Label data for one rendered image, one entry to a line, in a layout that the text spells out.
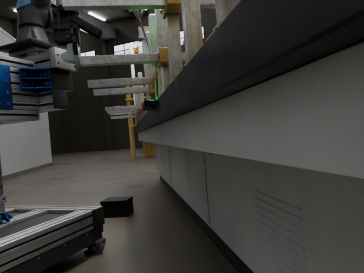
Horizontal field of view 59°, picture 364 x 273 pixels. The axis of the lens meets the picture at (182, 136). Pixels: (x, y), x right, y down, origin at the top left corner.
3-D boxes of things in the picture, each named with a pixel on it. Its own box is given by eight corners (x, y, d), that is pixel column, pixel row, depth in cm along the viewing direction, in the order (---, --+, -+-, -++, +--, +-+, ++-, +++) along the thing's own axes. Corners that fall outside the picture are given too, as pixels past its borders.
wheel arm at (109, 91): (93, 97, 160) (92, 88, 160) (94, 97, 163) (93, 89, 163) (180, 91, 167) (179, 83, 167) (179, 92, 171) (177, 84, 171)
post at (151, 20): (157, 120, 144) (148, 13, 144) (156, 120, 148) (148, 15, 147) (165, 119, 145) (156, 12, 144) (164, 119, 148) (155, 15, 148)
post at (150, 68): (153, 122, 169) (144, 30, 168) (152, 122, 172) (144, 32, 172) (159, 121, 169) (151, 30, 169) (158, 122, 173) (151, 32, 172)
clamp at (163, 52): (160, 62, 112) (158, 47, 112) (156, 70, 125) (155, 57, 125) (176, 61, 113) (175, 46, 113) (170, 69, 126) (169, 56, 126)
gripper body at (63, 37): (57, 48, 115) (54, 14, 114) (83, 47, 116) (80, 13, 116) (53, 41, 107) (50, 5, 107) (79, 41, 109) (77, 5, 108)
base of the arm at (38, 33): (8, 46, 152) (6, 26, 152) (34, 53, 166) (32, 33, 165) (32, 40, 146) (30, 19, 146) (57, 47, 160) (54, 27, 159)
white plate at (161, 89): (162, 96, 111) (160, 66, 111) (155, 103, 137) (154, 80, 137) (164, 95, 111) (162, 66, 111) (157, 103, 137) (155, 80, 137)
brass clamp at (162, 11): (165, 3, 87) (163, -15, 87) (160, 21, 101) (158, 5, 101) (187, 3, 88) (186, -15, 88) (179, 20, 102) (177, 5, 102)
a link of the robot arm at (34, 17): (13, 28, 156) (11, 0, 155) (41, 33, 165) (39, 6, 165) (23, 20, 147) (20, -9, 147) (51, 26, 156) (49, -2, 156)
